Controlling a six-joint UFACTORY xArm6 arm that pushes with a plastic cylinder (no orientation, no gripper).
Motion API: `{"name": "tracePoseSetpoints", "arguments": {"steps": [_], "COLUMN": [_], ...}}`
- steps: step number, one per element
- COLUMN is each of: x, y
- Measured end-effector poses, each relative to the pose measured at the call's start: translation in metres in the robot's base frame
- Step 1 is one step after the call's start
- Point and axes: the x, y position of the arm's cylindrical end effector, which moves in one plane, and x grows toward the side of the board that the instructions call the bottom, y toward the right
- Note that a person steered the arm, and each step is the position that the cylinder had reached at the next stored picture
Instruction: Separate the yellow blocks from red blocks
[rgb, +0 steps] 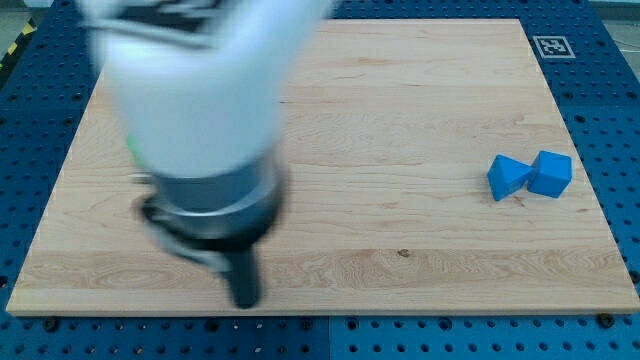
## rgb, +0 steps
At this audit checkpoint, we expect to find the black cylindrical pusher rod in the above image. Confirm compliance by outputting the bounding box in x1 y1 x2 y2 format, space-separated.
225 248 261 309

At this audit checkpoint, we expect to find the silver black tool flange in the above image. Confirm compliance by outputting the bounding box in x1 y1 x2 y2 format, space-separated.
140 154 286 272

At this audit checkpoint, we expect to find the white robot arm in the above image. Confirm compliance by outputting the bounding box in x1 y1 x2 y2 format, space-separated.
78 0 334 308

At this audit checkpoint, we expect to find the light wooden board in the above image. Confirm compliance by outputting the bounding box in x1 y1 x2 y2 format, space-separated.
6 19 639 317

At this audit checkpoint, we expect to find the blue triangular block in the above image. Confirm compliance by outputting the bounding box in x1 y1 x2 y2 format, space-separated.
487 154 533 201

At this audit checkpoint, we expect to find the blue cube block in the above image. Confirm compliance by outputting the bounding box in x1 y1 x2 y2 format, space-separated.
527 150 573 198

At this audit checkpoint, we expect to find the white fiducial marker tag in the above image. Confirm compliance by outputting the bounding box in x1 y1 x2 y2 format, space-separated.
533 35 575 59

